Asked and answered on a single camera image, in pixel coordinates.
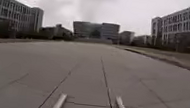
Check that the grey paved plaza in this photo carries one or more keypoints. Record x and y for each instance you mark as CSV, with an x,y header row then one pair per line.
x,y
91,66

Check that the wide glass building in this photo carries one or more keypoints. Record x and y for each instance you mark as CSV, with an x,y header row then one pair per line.
x,y
108,30

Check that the low building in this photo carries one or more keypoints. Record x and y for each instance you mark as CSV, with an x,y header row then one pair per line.
x,y
58,29

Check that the pale multi-storey building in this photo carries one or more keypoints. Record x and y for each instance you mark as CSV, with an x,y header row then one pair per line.
x,y
182,25
7,9

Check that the bare ground strip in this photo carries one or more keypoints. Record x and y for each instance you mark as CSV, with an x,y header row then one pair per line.
x,y
0,41

